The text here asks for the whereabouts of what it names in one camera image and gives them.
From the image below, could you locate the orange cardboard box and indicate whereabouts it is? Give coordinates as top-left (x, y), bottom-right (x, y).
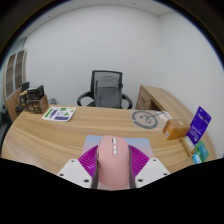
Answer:
top-left (162, 119), bottom-right (192, 141)

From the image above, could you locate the green package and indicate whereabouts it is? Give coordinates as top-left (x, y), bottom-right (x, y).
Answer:
top-left (194, 140), bottom-right (210, 162)

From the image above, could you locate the blue package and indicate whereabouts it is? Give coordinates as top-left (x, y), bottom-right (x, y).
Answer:
top-left (192, 152), bottom-right (203, 165)

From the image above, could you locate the pink computer mouse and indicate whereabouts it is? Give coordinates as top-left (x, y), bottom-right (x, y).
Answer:
top-left (95, 135), bottom-right (132, 188)

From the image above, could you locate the wooden side desk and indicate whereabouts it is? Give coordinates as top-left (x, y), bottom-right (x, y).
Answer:
top-left (134, 84), bottom-right (198, 125)

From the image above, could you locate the grey mesh office chair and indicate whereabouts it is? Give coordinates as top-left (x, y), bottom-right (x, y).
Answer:
top-left (76, 69), bottom-right (134, 110)

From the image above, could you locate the black box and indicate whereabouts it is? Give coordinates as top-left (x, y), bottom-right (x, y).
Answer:
top-left (26, 84), bottom-right (45, 100)

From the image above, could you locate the pink and blue mouse pad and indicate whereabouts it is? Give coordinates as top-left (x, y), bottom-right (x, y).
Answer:
top-left (81, 134), bottom-right (155, 161)

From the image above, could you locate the white sheet with grey ring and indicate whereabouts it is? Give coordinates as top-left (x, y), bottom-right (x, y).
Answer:
top-left (130, 109), bottom-right (174, 131)

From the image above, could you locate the purple card package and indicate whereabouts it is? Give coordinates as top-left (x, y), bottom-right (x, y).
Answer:
top-left (185, 105), bottom-right (213, 146)

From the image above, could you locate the wooden shelf unit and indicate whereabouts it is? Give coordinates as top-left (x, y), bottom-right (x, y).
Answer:
top-left (2, 49), bottom-right (28, 123)

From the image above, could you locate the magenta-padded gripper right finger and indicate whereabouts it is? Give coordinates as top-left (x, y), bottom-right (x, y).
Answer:
top-left (127, 144), bottom-right (171, 189)

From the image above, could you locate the small black office chair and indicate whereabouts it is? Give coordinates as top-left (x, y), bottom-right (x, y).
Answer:
top-left (14, 81), bottom-right (31, 113)

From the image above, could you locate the large black office chair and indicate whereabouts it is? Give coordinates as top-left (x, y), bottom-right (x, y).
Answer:
top-left (0, 105), bottom-right (13, 143)

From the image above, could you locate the tan flat box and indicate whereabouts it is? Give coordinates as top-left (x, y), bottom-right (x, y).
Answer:
top-left (179, 135), bottom-right (198, 158)

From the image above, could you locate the white sticker sheet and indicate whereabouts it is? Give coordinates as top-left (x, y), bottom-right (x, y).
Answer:
top-left (41, 106), bottom-right (78, 123)

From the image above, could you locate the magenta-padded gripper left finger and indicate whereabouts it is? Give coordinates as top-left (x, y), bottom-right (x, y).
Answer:
top-left (56, 144), bottom-right (100, 190)

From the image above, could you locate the large dark brown box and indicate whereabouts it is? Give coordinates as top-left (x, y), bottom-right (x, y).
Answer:
top-left (26, 95), bottom-right (50, 115)

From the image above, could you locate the small dark brown box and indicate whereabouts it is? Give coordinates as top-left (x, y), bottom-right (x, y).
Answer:
top-left (18, 91), bottom-right (29, 108)

